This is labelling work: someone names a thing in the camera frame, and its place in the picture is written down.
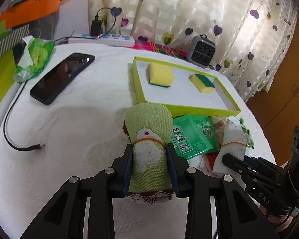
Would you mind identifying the light green cloth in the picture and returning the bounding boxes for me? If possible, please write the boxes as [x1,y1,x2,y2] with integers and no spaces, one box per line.
[239,117,254,149]

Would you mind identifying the white socks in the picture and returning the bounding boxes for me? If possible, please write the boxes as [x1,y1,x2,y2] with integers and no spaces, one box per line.
[212,117,250,179]

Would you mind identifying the clear plastic snack bag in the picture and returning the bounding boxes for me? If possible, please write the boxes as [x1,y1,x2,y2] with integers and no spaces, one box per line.
[211,116,227,145]

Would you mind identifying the green tea packet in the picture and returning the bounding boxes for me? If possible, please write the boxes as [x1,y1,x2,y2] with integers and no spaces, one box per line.
[192,116,220,153]
[171,115,213,160]

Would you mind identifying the yellow green scouring sponge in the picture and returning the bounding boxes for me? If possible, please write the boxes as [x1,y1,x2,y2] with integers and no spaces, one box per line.
[190,74,215,94]

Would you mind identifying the green towel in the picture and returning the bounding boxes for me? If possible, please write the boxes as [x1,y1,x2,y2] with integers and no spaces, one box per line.
[124,103,173,204]

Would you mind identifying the large yellow sponge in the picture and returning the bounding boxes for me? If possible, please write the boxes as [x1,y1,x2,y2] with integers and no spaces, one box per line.
[149,62,174,87]

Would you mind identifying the red tassel ornament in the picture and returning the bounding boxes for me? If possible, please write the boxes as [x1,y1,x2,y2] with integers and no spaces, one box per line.
[199,152,219,175]

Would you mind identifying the person right hand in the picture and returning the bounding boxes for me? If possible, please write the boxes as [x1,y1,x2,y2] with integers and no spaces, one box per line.
[268,215,293,227]

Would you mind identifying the wooden cabinet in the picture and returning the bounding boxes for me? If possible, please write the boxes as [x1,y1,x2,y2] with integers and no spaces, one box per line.
[247,15,299,165]

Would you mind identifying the white towel mat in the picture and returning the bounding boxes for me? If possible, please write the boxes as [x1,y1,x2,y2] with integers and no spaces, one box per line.
[0,44,190,238]

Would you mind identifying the lime green tray box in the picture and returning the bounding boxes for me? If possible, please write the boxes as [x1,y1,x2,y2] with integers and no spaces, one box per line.
[131,57,241,117]

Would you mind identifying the grey small heater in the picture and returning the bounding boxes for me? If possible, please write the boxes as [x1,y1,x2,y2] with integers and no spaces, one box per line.
[186,35,216,68]

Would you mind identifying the black smartphone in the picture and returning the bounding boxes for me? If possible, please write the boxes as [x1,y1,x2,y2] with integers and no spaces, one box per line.
[30,53,95,105]

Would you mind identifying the pink plaid cloth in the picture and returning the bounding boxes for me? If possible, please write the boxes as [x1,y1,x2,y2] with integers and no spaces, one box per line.
[133,40,187,60]

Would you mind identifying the heart pattern curtain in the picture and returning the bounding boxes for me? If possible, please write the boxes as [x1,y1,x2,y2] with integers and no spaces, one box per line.
[89,0,298,100]

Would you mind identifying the green tissue pack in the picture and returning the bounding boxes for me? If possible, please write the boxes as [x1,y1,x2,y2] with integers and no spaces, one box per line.
[13,36,55,83]

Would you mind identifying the white blue power strip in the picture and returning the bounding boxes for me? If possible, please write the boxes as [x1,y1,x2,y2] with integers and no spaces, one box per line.
[68,34,135,48]

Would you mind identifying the lime green gift box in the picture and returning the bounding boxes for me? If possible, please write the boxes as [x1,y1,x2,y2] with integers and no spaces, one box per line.
[0,21,29,102]

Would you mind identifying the black charger adapter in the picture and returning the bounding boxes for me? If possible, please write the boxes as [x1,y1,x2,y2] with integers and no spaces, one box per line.
[90,15,102,37]

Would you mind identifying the orange storage bin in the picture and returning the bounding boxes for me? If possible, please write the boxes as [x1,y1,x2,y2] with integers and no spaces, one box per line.
[0,0,61,29]

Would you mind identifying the black usb cable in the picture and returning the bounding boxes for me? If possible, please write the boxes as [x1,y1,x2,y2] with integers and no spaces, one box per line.
[2,79,47,152]

